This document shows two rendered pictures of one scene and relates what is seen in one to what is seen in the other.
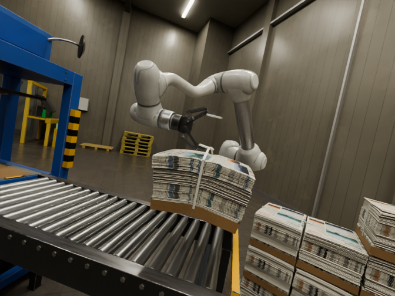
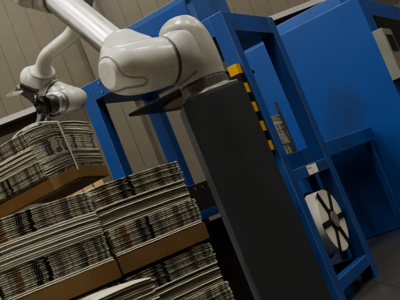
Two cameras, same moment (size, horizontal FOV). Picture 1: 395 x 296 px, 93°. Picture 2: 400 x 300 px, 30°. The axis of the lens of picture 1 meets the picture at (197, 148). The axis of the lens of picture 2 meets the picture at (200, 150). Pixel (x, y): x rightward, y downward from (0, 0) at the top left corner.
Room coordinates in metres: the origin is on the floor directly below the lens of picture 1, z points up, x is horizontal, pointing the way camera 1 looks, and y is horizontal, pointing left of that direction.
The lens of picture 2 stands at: (2.17, -2.54, 0.68)
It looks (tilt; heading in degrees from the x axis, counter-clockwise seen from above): 4 degrees up; 107
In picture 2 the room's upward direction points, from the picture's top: 22 degrees counter-clockwise
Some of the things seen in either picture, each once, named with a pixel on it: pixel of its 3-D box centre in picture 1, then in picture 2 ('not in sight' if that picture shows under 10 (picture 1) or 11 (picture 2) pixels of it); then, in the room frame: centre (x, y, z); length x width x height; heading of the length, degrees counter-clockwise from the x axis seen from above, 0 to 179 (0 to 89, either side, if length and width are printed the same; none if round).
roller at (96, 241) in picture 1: (120, 224); not in sight; (0.86, 0.29, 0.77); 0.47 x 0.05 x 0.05; 169
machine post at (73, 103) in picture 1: (59, 171); (277, 159); (1.45, 1.03, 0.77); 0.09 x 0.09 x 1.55; 79
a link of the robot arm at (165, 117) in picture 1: (167, 120); (55, 103); (0.87, 0.16, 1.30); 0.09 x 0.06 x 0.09; 169
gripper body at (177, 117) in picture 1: (182, 124); (43, 105); (0.86, 0.09, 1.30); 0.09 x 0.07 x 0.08; 79
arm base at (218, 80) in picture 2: not in sight; (206, 91); (1.58, -0.25, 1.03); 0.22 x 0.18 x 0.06; 112
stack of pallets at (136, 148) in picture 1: (136, 143); not in sight; (8.19, 2.67, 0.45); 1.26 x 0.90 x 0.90; 112
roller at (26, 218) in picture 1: (64, 207); not in sight; (0.92, 0.61, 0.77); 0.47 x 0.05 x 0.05; 169
